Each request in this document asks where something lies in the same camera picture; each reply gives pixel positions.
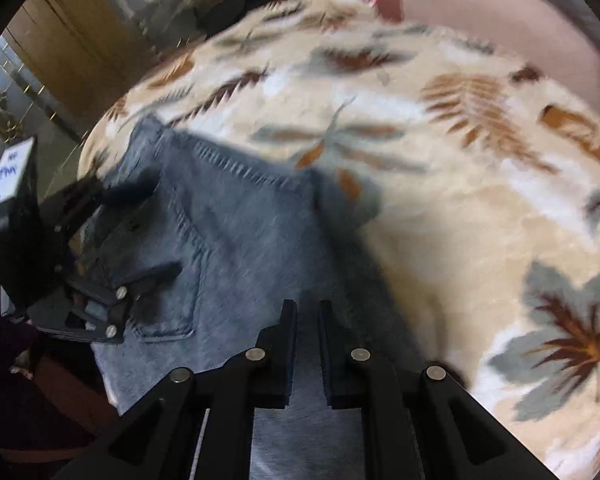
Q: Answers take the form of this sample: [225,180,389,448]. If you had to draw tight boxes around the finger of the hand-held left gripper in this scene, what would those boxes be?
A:
[39,166,162,248]
[26,260,183,345]

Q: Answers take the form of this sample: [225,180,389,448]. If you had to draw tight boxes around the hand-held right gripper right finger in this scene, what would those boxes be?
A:
[319,300,563,480]

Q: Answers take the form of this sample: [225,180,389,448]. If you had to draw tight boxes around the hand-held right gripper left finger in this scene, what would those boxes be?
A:
[55,299,299,480]

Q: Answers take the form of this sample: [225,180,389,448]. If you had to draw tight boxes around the grey denim pants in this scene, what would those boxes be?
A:
[77,112,431,480]

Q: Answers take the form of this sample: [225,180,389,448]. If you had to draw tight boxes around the glass display cabinet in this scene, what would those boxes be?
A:
[0,35,86,176]

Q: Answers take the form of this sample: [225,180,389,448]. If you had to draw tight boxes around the wooden wardrobe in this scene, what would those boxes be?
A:
[2,0,241,136]

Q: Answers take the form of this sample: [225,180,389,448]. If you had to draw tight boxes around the cream leaf-print blanket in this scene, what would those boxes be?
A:
[77,0,600,480]

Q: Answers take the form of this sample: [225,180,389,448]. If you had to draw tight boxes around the black cloth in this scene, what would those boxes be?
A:
[195,0,301,36]

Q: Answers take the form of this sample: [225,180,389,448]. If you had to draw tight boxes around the pink padded headboard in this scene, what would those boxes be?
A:
[375,0,600,111]

